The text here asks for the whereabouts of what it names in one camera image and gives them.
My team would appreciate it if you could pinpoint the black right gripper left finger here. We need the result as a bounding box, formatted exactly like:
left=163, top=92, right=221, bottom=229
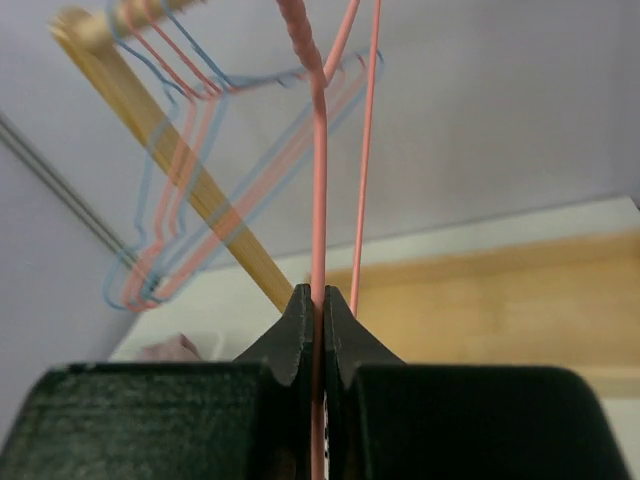
left=234, top=284, right=314, bottom=479

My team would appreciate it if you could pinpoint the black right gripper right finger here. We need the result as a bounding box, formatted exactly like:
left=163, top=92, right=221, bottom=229
left=323, top=286, right=404, bottom=479

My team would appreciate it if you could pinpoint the black white striped tank top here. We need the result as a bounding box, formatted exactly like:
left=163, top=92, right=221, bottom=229
left=323, top=391, right=329, bottom=469

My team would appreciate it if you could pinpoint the light blue wire hanger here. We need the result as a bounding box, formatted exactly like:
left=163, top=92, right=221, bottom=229
left=131, top=2, right=381, bottom=309
left=102, top=0, right=386, bottom=310

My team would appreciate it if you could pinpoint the white plastic basket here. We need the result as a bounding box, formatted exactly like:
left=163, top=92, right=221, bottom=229
left=108, top=324, right=226, bottom=362

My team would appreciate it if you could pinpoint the wooden clothes rack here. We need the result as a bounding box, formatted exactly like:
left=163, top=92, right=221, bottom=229
left=51, top=1, right=639, bottom=369

